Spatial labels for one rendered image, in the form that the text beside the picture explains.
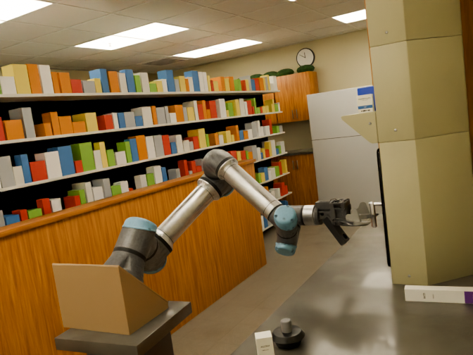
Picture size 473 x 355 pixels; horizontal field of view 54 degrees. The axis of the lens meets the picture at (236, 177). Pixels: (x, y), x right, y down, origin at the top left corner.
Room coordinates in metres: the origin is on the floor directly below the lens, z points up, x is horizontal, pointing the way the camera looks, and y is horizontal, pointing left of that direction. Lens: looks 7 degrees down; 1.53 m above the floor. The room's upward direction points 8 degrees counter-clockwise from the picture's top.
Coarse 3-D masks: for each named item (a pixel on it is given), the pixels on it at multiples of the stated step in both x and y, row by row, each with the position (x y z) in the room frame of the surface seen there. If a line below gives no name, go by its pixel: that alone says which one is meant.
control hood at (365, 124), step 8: (368, 112) 1.57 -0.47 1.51; (344, 120) 1.53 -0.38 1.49; (352, 120) 1.52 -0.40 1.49; (360, 120) 1.50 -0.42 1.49; (368, 120) 1.49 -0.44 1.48; (376, 120) 1.48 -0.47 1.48; (360, 128) 1.51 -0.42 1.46; (368, 128) 1.49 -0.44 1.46; (376, 128) 1.48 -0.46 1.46; (368, 136) 1.49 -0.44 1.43; (376, 136) 1.48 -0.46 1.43
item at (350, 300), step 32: (352, 256) 1.82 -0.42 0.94; (384, 256) 1.76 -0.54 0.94; (320, 288) 1.52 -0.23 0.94; (352, 288) 1.48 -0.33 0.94; (384, 288) 1.45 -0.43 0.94; (320, 320) 1.28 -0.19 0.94; (352, 320) 1.25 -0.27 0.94; (384, 320) 1.22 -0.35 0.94; (416, 320) 1.20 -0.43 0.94; (448, 320) 1.17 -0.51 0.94; (256, 352) 1.14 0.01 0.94; (288, 352) 1.12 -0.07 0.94; (320, 352) 1.10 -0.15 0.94; (352, 352) 1.08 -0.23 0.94; (384, 352) 1.06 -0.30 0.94; (416, 352) 1.04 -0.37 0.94; (448, 352) 1.02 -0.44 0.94
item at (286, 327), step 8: (280, 320) 1.17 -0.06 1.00; (288, 320) 1.16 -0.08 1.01; (280, 328) 1.18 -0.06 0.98; (288, 328) 1.15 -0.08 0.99; (296, 328) 1.17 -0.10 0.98; (272, 336) 1.16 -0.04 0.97; (280, 336) 1.14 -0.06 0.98; (288, 336) 1.13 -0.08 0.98; (296, 336) 1.13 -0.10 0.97; (304, 336) 1.15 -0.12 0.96; (280, 344) 1.14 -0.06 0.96; (288, 344) 1.13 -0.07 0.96; (296, 344) 1.13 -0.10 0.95
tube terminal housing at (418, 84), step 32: (384, 64) 1.46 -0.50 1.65; (416, 64) 1.43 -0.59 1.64; (448, 64) 1.46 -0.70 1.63; (384, 96) 1.46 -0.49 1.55; (416, 96) 1.43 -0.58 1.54; (448, 96) 1.45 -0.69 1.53; (384, 128) 1.47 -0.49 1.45; (416, 128) 1.42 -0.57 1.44; (448, 128) 1.45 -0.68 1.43; (384, 160) 1.47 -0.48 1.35; (416, 160) 1.42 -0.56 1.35; (448, 160) 1.45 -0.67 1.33; (384, 192) 1.48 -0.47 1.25; (416, 192) 1.43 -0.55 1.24; (448, 192) 1.45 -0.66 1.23; (416, 224) 1.43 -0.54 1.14; (448, 224) 1.45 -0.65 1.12; (416, 256) 1.44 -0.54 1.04; (448, 256) 1.44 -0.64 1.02
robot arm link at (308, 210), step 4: (304, 208) 1.65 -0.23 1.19; (308, 208) 1.64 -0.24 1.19; (312, 208) 1.64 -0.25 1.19; (304, 212) 1.64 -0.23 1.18; (308, 212) 1.64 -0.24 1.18; (312, 212) 1.63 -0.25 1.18; (304, 216) 1.64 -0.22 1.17; (308, 216) 1.63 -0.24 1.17; (312, 216) 1.63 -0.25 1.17; (304, 220) 1.64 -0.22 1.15; (308, 220) 1.63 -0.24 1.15; (312, 220) 1.63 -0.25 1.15; (308, 224) 1.65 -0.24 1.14; (312, 224) 1.64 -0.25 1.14; (316, 224) 1.65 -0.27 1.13
